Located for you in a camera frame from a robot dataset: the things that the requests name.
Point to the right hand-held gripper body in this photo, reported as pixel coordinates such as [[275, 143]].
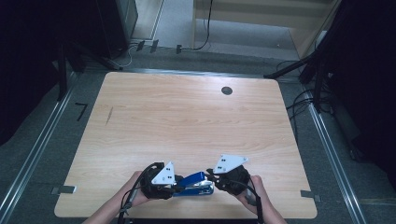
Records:
[[233, 182]]

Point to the person's left hand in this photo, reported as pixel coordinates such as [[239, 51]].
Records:
[[137, 193]]

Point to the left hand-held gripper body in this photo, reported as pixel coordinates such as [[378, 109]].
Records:
[[158, 186]]

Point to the long metal floor rail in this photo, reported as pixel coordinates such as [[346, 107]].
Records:
[[334, 161], [34, 149]]

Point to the blue stapler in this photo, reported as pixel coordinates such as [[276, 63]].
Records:
[[194, 185]]

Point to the dark cabinet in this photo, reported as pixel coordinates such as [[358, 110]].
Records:
[[120, 25]]

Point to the round dark table grommet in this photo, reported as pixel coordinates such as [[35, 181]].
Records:
[[227, 90]]

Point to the light wooden furniture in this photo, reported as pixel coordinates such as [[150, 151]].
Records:
[[305, 34]]

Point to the grey tape piece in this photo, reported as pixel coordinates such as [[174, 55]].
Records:
[[65, 189], [309, 195]]

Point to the person's right hand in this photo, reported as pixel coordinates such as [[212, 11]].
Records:
[[257, 196]]

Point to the black metal stand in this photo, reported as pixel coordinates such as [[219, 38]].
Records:
[[317, 71], [62, 71]]

